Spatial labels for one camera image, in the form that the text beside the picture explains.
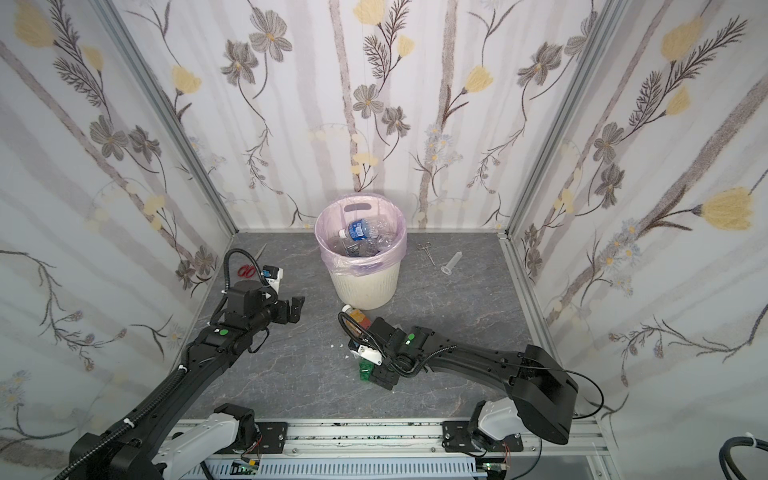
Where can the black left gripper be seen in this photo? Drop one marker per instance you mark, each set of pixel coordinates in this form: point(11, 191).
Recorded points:
point(287, 310)

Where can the green bottle yellow cap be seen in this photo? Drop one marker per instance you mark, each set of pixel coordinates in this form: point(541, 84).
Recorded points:
point(365, 369)

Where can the orange drink bottle red label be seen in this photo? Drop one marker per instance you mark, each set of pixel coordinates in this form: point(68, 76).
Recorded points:
point(358, 317)

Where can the clear bottle light blue label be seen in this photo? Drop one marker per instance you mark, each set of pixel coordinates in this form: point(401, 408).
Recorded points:
point(357, 248)

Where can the clear bottle blue label front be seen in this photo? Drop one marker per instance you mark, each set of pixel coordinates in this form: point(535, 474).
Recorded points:
point(369, 228)

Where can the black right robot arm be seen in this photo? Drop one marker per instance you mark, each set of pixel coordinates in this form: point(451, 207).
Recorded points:
point(539, 395)

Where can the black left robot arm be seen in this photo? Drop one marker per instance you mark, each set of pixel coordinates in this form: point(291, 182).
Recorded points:
point(129, 448)

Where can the white ribbed waste bin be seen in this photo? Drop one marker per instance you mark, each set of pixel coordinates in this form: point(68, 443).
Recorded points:
point(367, 292)

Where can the pink plastic bin liner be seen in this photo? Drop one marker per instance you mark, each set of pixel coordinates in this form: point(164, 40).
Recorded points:
point(344, 210)

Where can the steel surgical forceps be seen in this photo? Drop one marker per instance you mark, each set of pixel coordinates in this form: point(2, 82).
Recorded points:
point(425, 248)

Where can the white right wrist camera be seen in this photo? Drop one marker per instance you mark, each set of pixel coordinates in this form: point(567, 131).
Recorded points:
point(369, 354)

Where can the red handled scissors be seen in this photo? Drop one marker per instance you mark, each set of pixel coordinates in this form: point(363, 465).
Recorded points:
point(248, 271)

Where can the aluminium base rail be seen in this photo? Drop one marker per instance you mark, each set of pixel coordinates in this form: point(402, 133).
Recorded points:
point(409, 448)

